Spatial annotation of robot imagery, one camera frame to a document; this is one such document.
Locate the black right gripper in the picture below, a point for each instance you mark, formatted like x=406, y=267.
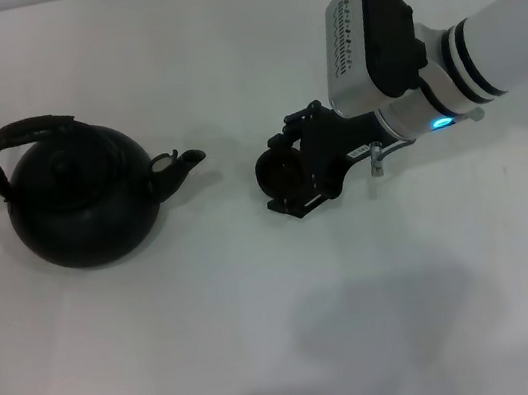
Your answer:
x=331, y=145

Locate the small dark brown teacup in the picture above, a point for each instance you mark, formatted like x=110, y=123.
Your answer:
x=280, y=172

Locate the black round teapot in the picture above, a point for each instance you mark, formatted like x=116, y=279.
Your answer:
x=86, y=227

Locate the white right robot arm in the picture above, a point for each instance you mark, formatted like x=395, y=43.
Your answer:
x=510, y=34

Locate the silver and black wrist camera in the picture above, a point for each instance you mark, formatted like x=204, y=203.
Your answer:
x=369, y=38

